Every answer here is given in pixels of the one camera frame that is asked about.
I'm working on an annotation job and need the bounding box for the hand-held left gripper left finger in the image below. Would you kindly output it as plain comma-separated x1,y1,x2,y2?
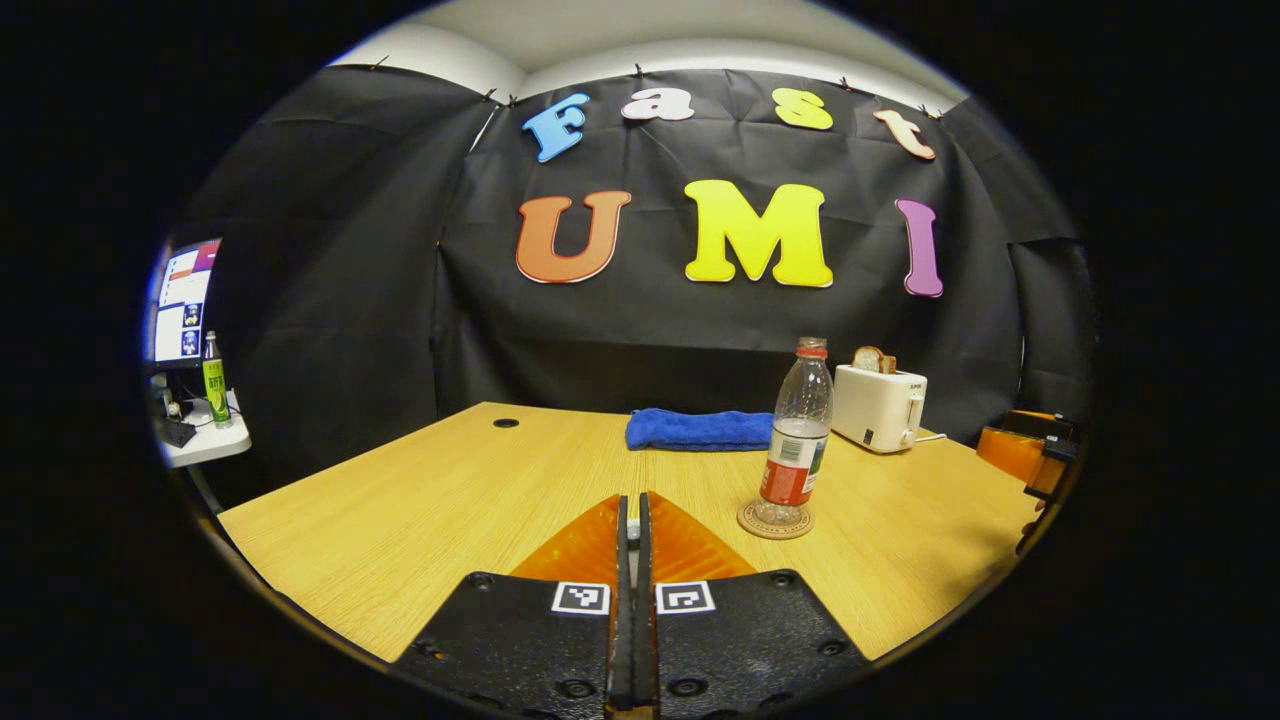
390,493,635,719

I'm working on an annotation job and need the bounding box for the white side table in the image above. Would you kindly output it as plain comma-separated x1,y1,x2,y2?
155,392,253,469

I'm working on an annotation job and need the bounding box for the round wooden coaster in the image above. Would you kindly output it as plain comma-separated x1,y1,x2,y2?
737,500,816,541

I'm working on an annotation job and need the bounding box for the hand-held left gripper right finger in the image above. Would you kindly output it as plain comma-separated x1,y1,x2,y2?
634,490,869,719

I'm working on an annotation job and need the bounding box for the clear plastic water bottle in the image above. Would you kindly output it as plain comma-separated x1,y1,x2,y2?
752,337,835,528

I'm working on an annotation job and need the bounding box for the blue towel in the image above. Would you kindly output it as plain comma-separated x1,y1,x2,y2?
625,408,776,453

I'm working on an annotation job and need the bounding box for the white toaster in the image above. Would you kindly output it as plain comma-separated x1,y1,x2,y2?
832,364,929,454

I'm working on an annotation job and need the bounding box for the green drink bottle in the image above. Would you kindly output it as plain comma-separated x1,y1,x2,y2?
202,331,232,429

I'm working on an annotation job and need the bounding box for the computer monitor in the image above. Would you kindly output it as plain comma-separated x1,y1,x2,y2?
150,238,223,366

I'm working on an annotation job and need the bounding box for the black backdrop cloth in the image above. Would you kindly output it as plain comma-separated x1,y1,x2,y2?
165,62,1096,491

